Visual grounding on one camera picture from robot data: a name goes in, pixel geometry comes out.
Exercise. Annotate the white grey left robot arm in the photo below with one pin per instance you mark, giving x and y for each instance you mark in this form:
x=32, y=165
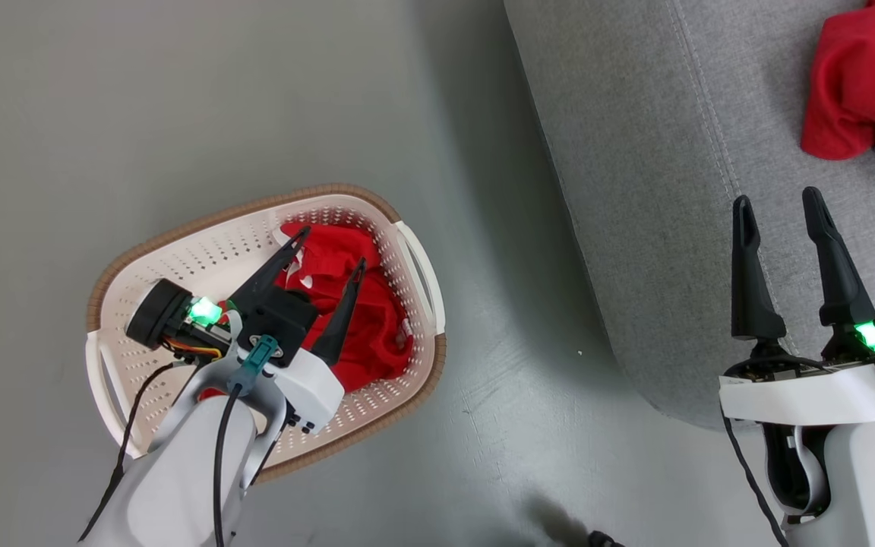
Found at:
x=172, y=471

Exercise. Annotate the red garment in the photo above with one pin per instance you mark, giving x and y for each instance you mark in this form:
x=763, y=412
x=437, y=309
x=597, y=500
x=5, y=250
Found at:
x=863, y=83
x=377, y=327

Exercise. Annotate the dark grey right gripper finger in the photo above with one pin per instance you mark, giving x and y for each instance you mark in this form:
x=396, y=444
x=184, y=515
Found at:
x=836, y=281
x=749, y=289

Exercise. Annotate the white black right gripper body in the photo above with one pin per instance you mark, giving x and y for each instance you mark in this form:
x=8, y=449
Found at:
x=810, y=399

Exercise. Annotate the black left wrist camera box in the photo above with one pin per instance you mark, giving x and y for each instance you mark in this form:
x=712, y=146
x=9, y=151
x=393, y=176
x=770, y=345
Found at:
x=282, y=315

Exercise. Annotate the grey fabric sofa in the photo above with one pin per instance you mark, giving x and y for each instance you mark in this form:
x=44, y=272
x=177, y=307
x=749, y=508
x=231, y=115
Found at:
x=650, y=190

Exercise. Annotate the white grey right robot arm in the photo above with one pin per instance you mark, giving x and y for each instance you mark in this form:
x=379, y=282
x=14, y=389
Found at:
x=870, y=486

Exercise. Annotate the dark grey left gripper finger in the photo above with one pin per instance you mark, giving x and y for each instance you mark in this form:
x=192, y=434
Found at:
x=340, y=319
x=270, y=270

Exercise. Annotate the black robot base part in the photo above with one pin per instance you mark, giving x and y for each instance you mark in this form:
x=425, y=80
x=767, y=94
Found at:
x=604, y=540

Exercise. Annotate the white basket with brown rim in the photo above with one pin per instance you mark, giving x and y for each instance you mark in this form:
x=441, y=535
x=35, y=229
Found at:
x=202, y=251

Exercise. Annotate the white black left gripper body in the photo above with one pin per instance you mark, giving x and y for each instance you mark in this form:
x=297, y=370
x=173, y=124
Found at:
x=312, y=391

